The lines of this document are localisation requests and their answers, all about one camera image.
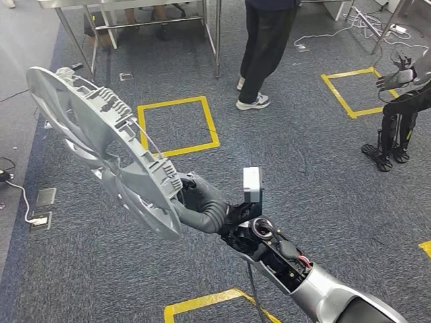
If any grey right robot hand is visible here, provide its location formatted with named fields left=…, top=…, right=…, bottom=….
left=178, top=172, right=230, bottom=211

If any silver plastic wheel hubcap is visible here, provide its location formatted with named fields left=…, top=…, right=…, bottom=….
left=26, top=65, right=184, bottom=242

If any person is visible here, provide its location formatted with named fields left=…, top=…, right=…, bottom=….
left=236, top=0, right=301, bottom=112
left=122, top=5, right=174, bottom=42

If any black humanoid robot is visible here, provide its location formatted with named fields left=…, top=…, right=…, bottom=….
left=361, top=44, right=431, bottom=174

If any grey metal table leg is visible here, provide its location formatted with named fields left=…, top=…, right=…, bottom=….
left=371, top=0, right=405, bottom=55

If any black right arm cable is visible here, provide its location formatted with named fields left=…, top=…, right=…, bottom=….
left=247, top=262, right=267, bottom=323

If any stainless steel table frame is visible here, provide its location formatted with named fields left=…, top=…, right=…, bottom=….
left=36, top=0, right=223, bottom=79

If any white cable with plug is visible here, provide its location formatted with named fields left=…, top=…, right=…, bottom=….
left=5, top=179, right=48, bottom=226

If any white floor cable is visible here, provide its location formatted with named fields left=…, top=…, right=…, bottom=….
left=294, top=11, right=431, bottom=50

